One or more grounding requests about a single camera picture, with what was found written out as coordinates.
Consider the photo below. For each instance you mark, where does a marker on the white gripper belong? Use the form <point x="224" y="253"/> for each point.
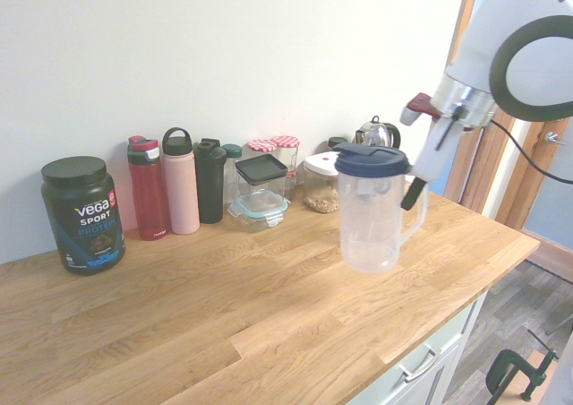
<point x="429" y="163"/>

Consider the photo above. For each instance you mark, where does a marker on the black Bodum kettle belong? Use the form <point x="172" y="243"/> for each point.
<point x="395" y="136"/>

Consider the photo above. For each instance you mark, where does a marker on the black Vega protein tub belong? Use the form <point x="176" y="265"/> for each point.
<point x="82" y="217"/>

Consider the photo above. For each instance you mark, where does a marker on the white kitchen cabinet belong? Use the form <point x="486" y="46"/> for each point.
<point x="425" y="378"/>

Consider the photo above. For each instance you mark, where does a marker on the jar with black lid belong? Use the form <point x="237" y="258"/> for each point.
<point x="336" y="141"/>

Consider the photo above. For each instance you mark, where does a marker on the clear jar green lid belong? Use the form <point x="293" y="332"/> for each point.
<point x="231" y="152"/>

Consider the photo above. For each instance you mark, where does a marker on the glass container teal lid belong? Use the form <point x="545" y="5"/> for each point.
<point x="257" y="210"/>

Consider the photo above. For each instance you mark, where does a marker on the metal door latch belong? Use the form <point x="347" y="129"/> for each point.
<point x="554" y="138"/>

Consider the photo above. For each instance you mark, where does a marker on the red water bottle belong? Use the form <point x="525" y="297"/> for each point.
<point x="147" y="194"/>

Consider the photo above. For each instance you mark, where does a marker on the square canister black lid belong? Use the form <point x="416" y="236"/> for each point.
<point x="261" y="167"/>

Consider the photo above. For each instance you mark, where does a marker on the pink bottle black lid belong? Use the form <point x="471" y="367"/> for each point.
<point x="180" y="190"/>

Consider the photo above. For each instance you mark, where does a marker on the chrome French press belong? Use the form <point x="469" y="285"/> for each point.
<point x="378" y="135"/>

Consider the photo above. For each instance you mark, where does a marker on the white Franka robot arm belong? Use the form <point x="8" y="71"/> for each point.
<point x="492" y="19"/>

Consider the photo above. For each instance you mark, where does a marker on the cereal canister white lid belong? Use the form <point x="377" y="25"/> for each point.
<point x="320" y="185"/>

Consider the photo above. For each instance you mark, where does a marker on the green metal clamp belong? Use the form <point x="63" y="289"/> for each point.
<point x="506" y="364"/>

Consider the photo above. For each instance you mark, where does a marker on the black shaker bottle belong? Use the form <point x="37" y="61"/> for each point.
<point x="209" y="185"/>

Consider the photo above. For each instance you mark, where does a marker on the small red checkered lid jar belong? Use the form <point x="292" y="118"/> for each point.
<point x="292" y="180"/>

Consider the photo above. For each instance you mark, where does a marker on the clear pitcher blue lid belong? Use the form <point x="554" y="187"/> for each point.
<point x="371" y="226"/>

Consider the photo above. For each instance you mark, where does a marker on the red checkered lid glass jar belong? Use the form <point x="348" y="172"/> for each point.
<point x="262" y="146"/>
<point x="286" y="143"/>

